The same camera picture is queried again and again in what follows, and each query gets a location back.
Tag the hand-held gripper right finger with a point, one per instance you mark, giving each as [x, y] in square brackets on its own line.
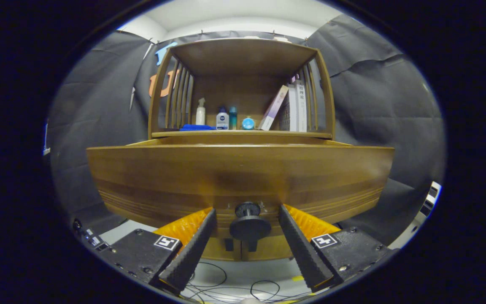
[302, 249]

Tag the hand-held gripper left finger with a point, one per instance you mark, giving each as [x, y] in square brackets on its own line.
[190, 253]

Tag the black drawer knob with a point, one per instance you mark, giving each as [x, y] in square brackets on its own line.
[249, 228]

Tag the wooden drawer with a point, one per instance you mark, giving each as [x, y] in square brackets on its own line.
[243, 169]

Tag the blue white tube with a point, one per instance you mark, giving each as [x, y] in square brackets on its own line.
[248, 123]

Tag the wooden countertop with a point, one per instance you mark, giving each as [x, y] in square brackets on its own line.
[243, 134]

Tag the wooden cabinet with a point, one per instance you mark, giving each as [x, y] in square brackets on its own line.
[243, 55]

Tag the yellow floor tape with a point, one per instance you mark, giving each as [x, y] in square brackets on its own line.
[298, 278]

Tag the blue folded cloth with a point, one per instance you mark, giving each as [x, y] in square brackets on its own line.
[196, 127]

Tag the patterned cover book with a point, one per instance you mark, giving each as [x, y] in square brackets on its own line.
[285, 118]

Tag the white bottle blue cap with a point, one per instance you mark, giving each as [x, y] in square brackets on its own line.
[222, 120]

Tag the white pump bottle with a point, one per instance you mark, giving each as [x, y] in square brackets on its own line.
[201, 116]

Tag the white black striped board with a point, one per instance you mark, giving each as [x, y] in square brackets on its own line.
[430, 198]

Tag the white book black lettering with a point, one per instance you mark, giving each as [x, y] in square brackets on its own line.
[301, 109]

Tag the plain white book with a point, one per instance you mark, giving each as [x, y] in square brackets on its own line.
[293, 109]

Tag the teal bottle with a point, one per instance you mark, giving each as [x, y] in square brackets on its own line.
[233, 118]

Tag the purple white book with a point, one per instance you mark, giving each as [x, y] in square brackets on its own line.
[273, 107]

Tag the white grey equipment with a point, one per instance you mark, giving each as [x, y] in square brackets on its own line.
[46, 147]

